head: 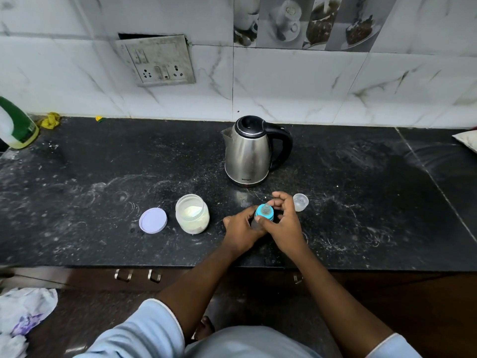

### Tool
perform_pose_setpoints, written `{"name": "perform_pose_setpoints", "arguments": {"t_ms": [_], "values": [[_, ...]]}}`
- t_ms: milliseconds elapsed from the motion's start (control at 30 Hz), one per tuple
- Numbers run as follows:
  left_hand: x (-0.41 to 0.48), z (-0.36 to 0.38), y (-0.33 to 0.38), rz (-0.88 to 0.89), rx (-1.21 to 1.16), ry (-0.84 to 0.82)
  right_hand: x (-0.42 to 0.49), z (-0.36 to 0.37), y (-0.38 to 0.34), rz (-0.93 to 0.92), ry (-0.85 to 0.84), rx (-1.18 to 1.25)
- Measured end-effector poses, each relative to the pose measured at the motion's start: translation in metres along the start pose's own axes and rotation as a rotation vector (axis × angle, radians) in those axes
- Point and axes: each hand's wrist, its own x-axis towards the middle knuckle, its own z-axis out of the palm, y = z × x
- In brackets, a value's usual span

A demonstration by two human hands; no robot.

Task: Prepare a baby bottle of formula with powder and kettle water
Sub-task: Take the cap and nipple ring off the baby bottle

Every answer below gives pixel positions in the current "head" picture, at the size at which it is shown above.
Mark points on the person's left hand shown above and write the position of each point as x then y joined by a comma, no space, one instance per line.
238,232

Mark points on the translucent dome bottle cap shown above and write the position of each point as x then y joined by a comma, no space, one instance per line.
300,202

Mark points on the person's bare foot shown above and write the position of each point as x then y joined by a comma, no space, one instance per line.
204,328

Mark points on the clear plastic baby bottle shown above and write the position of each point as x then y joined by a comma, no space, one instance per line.
255,224

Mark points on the light blue left sleeve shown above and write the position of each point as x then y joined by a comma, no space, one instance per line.
141,331

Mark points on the person's right hand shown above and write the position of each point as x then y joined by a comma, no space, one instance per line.
288,231

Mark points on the person's left forearm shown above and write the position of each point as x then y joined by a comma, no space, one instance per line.
197,290

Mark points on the light blue sleeve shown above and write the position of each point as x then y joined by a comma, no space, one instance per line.
395,348
141,331

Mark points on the light grey shirt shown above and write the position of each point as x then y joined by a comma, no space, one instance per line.
249,343

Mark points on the person's right forearm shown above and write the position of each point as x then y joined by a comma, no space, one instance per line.
335,298

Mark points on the light blue right sleeve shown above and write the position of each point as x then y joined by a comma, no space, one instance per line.
395,348

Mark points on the crumpled yellow rag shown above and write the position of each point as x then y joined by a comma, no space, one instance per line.
50,121

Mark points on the white detergent bottle green label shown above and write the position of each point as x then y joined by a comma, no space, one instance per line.
18,124

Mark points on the white packet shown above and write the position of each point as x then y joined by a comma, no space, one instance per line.
467,139

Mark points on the clear milk powder jar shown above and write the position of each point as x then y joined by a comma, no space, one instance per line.
192,216

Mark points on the lilac round jar lid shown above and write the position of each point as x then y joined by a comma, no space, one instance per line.
152,221

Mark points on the grimy wall socket plate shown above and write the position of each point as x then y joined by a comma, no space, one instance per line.
158,61

